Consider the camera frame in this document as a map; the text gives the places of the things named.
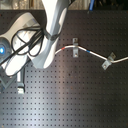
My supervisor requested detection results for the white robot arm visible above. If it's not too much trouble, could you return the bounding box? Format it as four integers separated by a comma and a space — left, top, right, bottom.
0, 0, 69, 94

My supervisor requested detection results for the black perforated board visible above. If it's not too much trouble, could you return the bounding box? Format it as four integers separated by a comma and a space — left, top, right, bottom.
0, 11, 128, 128

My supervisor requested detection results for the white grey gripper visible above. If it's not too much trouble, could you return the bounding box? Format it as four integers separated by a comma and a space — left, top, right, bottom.
0, 12, 43, 94

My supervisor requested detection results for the metal cable clip right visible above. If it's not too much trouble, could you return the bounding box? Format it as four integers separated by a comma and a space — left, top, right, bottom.
102, 52, 116, 70

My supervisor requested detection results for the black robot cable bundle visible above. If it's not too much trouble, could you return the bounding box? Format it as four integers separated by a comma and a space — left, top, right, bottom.
9, 26, 46, 58

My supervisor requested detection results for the metal cable clip centre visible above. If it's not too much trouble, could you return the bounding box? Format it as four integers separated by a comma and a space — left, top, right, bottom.
72, 38, 79, 58

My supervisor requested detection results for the metal cable clip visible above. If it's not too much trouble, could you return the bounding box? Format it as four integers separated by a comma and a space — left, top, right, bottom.
102, 52, 116, 70
72, 38, 79, 58

